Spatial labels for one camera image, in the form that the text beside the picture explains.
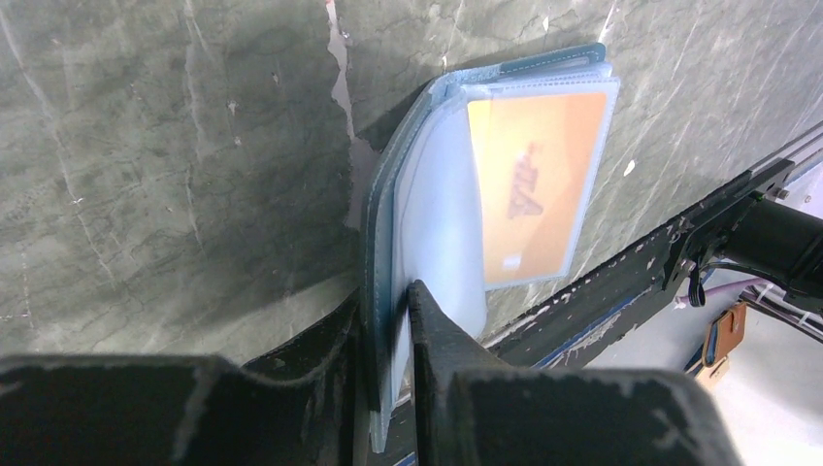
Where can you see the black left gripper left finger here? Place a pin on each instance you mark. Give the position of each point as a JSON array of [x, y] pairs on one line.
[[294, 405]]

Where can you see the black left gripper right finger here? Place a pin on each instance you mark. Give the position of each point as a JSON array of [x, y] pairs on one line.
[[472, 408]]

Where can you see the blue leather card holder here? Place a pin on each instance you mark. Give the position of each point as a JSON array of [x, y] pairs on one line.
[[421, 215]]

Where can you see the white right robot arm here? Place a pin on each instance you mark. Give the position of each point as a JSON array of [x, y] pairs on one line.
[[777, 247]]

